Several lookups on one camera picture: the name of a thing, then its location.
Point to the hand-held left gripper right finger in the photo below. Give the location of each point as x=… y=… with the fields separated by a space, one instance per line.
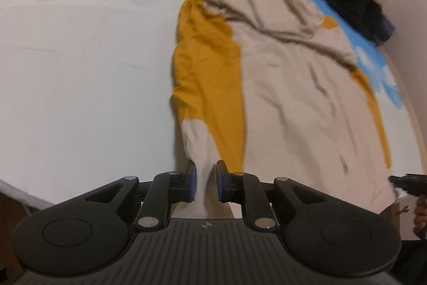
x=220 y=181

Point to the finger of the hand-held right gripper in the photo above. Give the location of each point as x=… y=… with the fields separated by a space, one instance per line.
x=405 y=183

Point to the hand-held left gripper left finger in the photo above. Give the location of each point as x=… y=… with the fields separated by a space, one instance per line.
x=191 y=181

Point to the metal screw hook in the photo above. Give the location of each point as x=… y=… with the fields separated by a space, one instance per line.
x=405 y=210

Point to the person's right hand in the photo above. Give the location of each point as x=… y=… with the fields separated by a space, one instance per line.
x=421 y=218

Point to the black clothing pile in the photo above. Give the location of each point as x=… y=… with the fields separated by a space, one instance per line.
x=347 y=4

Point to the beige and mustard hooded jacket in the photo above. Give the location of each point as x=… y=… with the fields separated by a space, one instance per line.
x=283 y=88

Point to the blue and white floral bedsheet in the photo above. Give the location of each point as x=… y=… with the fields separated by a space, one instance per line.
x=83 y=71

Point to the purple box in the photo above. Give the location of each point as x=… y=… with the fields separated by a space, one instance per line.
x=387 y=31

